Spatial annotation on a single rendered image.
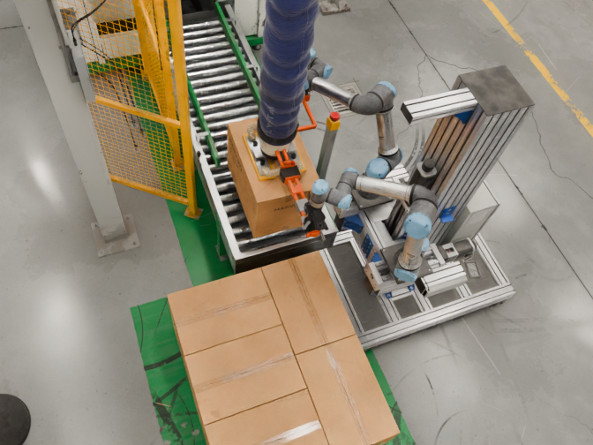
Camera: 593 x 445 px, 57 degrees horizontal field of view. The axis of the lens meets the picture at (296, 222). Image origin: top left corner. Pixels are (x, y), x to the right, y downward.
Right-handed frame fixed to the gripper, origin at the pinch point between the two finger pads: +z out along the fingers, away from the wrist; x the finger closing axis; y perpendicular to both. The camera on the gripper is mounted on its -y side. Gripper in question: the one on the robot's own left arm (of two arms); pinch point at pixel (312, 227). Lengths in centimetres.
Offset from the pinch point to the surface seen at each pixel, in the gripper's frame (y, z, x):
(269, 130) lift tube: 53, -19, 8
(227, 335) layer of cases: -19, 68, 51
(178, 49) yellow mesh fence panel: 98, -42, 44
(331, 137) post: 81, 35, -49
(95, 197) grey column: 92, 62, 106
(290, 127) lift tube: 50, -21, -3
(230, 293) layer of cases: 5, 67, 42
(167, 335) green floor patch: 12, 122, 84
